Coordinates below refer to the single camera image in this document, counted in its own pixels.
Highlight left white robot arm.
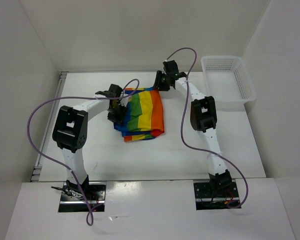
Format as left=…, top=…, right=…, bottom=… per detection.
left=52, top=84, right=128, bottom=200

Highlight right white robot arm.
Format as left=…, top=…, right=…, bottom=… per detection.
left=153, top=60, right=232, bottom=198

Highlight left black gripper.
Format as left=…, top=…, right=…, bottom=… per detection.
left=107, top=102, right=129, bottom=126

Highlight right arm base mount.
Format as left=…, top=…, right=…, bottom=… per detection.
left=193, top=180, right=241, bottom=211

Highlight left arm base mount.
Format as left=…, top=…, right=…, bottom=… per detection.
left=51, top=181, right=107, bottom=213

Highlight white plastic basket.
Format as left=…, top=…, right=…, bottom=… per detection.
left=201, top=55, right=257, bottom=104

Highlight rainbow striped shorts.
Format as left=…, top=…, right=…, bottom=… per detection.
left=113, top=87, right=165, bottom=142

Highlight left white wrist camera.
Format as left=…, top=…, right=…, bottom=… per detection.
left=120, top=96, right=131, bottom=107

